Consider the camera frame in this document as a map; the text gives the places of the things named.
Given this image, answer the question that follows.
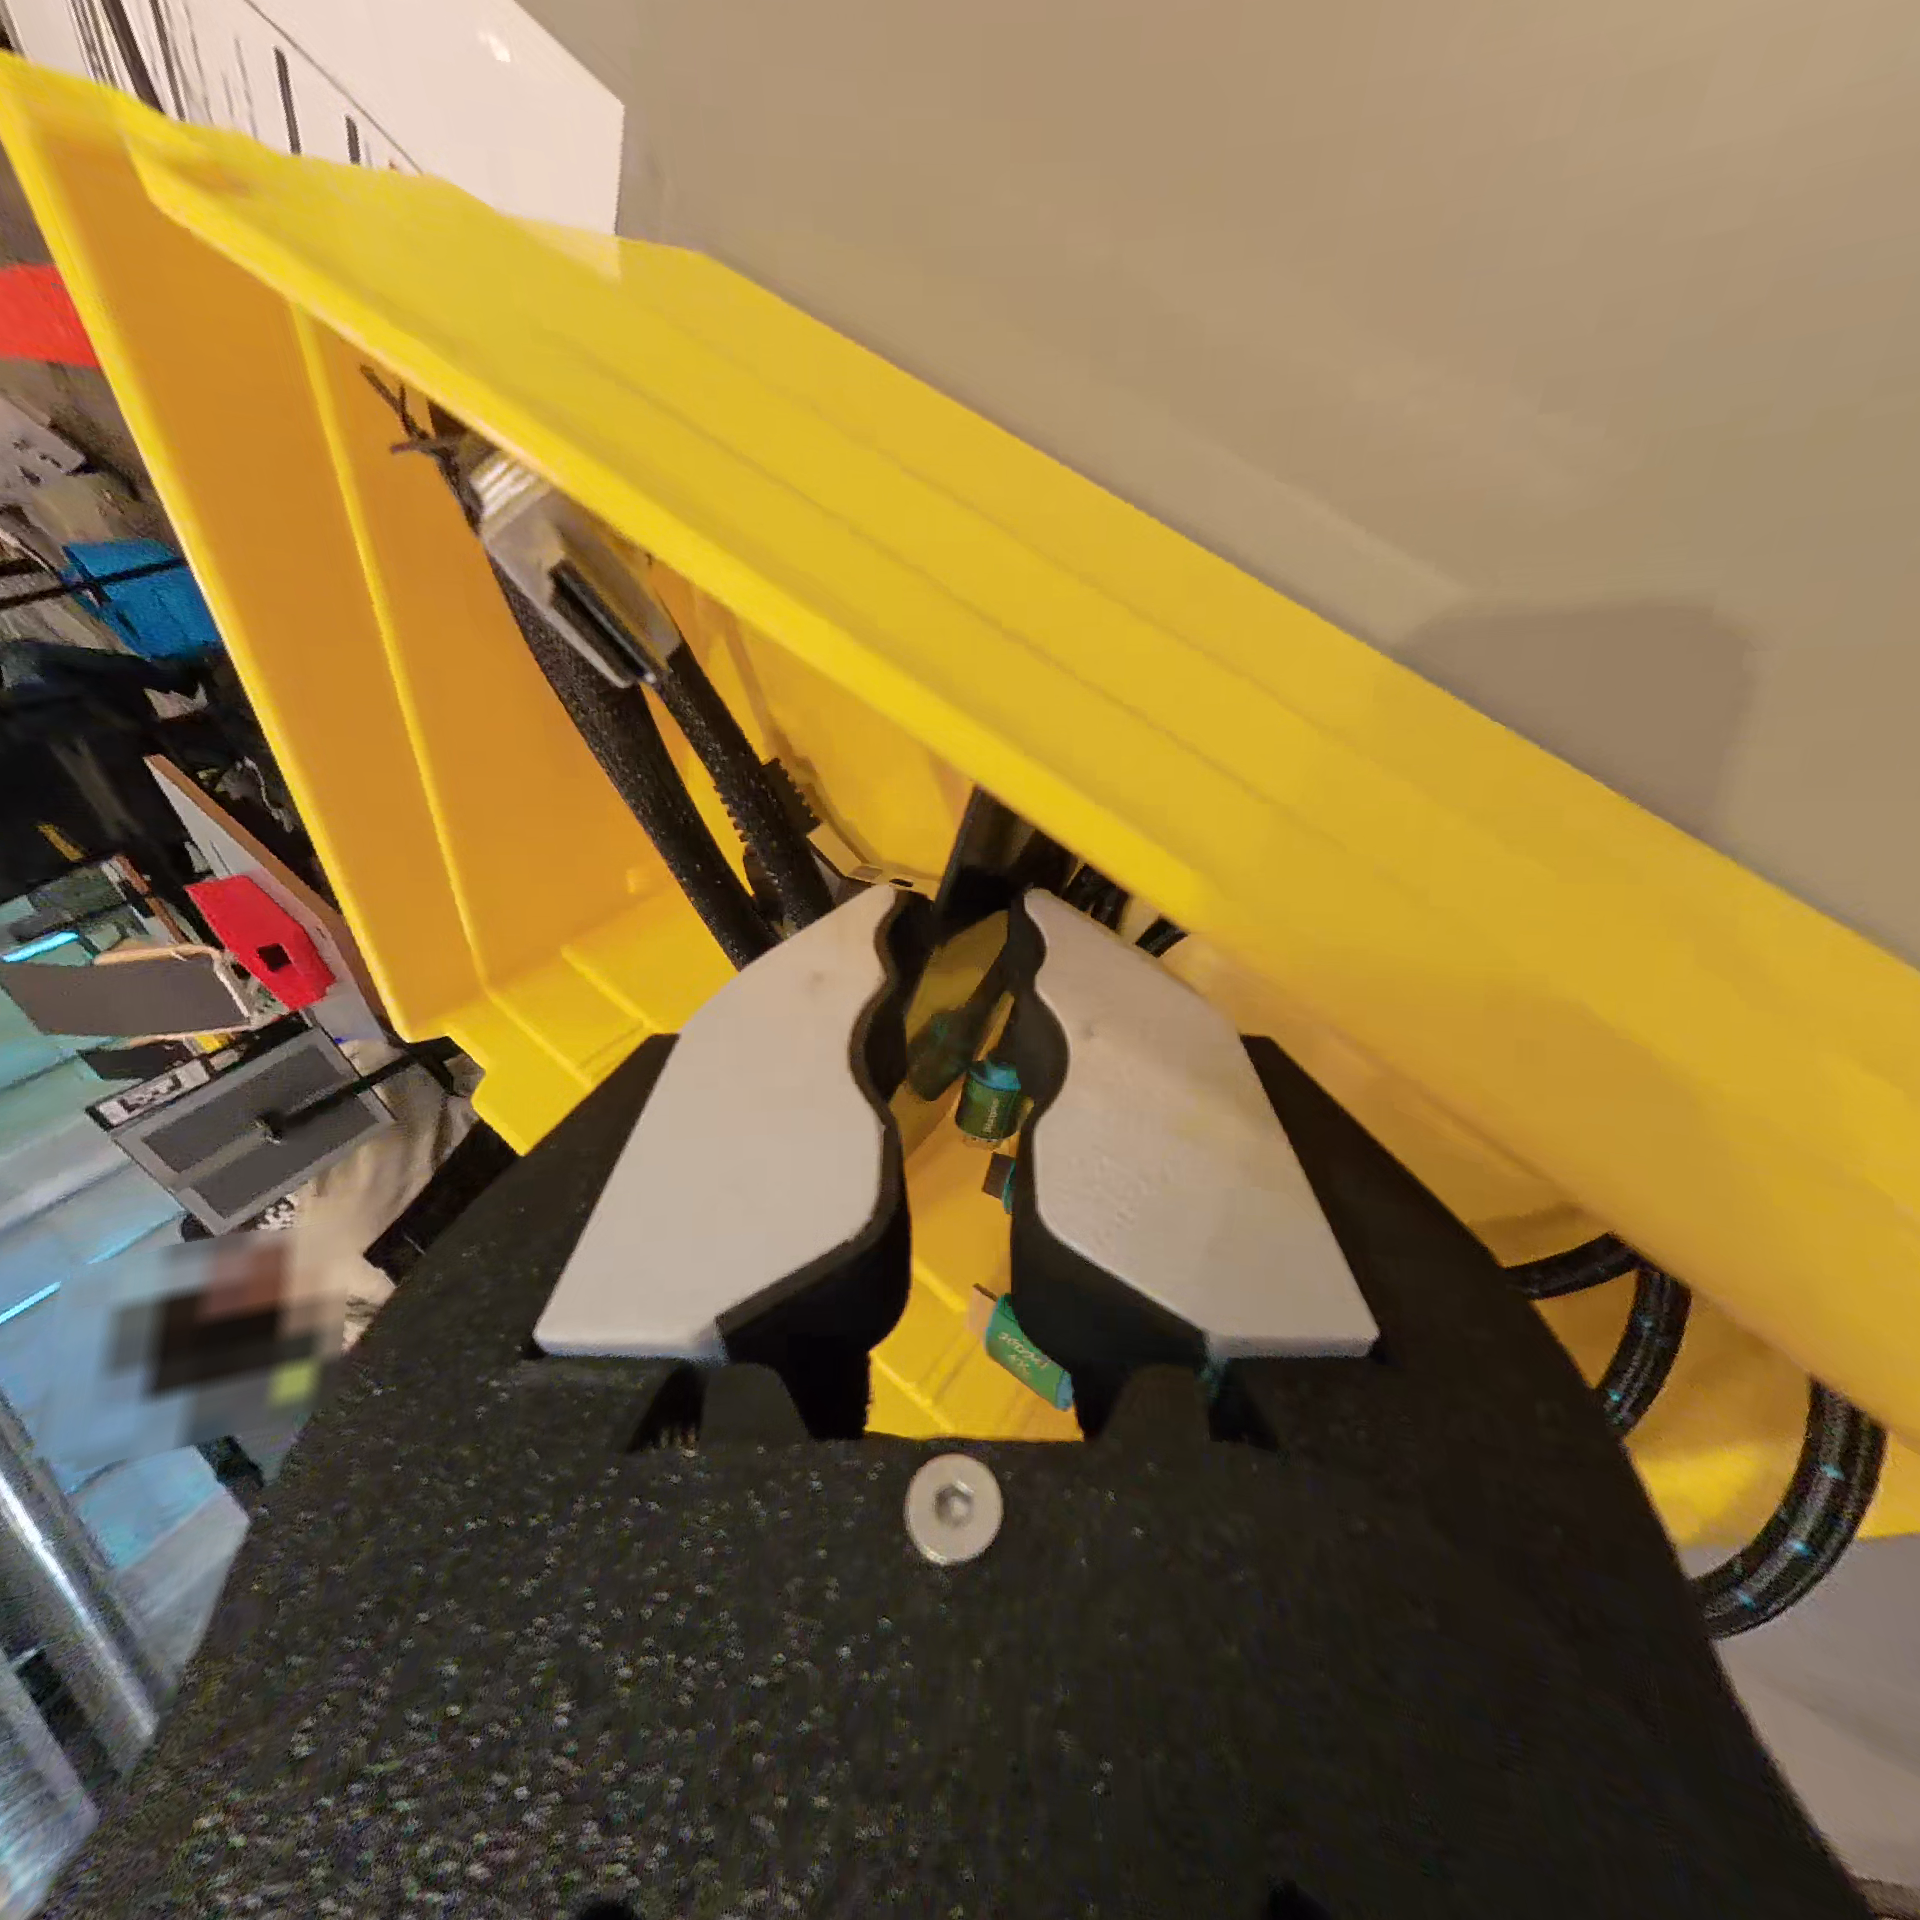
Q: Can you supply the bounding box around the grey panel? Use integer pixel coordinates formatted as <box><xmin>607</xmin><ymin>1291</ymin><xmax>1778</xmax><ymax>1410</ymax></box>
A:
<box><xmin>88</xmin><ymin>1024</ymin><xmax>401</xmax><ymax>1235</ymax></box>

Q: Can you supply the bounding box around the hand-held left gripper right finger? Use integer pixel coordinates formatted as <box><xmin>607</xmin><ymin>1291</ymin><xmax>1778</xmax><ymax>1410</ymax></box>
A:
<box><xmin>1012</xmin><ymin>891</ymin><xmax>1378</xmax><ymax>1434</ymax></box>

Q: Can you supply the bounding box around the braided cable with teal plug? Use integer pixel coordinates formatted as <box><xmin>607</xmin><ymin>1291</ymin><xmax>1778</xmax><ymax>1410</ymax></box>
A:
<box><xmin>959</xmin><ymin>1054</ymin><xmax>1038</xmax><ymax>1158</ymax></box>

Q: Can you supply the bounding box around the yellow plastic bin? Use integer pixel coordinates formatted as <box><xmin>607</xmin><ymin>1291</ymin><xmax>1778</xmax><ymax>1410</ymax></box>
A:
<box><xmin>0</xmin><ymin>54</ymin><xmax>1920</xmax><ymax>1548</ymax></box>

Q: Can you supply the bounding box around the blue box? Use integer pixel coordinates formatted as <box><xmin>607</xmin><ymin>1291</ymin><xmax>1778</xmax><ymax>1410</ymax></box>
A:
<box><xmin>60</xmin><ymin>538</ymin><xmax>225</xmax><ymax>666</ymax></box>

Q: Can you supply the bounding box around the braided cable with green plug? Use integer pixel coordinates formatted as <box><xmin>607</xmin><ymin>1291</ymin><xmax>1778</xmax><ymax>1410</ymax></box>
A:
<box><xmin>984</xmin><ymin>1230</ymin><xmax>1887</xmax><ymax>1642</ymax></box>

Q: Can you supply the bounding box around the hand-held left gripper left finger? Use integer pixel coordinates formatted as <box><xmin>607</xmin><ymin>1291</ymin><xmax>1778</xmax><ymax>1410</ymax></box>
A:
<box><xmin>535</xmin><ymin>891</ymin><xmax>914</xmax><ymax>1434</ymax></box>

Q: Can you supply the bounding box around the black port hub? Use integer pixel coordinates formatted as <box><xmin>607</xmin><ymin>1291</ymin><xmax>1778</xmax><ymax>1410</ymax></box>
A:
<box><xmin>816</xmin><ymin>787</ymin><xmax>1088</xmax><ymax>1052</ymax></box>

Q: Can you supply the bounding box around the braided cable with silver plug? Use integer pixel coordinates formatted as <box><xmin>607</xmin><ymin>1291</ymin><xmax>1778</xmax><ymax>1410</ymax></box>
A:
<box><xmin>359</xmin><ymin>360</ymin><xmax>842</xmax><ymax>974</ymax></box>

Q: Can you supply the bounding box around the white wall sign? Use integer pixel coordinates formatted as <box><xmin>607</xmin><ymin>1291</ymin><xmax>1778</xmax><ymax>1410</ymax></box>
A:
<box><xmin>17</xmin><ymin>0</ymin><xmax>627</xmax><ymax>236</ymax></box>

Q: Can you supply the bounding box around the red box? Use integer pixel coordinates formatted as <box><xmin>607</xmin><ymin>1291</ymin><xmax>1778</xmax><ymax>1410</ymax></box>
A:
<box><xmin>184</xmin><ymin>874</ymin><xmax>340</xmax><ymax>1011</ymax></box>

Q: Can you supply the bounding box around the metal pole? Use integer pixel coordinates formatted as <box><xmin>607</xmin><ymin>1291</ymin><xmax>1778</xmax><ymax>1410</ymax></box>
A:
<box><xmin>0</xmin><ymin>1395</ymin><xmax>170</xmax><ymax>1778</ymax></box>

